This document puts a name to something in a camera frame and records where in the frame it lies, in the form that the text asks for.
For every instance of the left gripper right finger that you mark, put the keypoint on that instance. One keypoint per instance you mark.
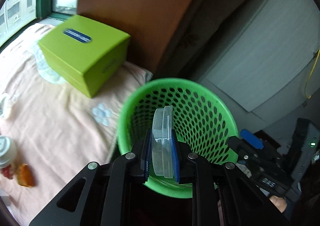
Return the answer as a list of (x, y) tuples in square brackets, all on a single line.
[(183, 161)]

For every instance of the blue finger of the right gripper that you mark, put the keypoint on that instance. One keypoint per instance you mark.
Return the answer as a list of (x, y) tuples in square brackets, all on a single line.
[(252, 139)]

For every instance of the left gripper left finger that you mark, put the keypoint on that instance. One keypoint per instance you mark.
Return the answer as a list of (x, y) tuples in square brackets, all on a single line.
[(142, 162)]

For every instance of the orange snack wrapper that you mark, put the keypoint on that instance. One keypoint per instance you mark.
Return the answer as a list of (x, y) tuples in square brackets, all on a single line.
[(25, 176)]

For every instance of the person's right hand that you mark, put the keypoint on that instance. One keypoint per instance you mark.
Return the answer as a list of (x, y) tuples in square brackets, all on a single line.
[(279, 203)]

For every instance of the green mesh waste basket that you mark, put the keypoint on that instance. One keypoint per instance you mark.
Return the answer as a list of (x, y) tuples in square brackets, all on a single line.
[(200, 118)]

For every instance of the pink patterned bed blanket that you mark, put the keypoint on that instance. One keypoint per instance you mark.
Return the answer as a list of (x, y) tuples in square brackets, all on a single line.
[(57, 129)]

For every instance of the lime green cardboard box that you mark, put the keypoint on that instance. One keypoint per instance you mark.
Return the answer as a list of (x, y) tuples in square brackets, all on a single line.
[(85, 52)]

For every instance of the brown wooden headboard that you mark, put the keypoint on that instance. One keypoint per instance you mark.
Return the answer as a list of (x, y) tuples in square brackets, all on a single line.
[(151, 24)]

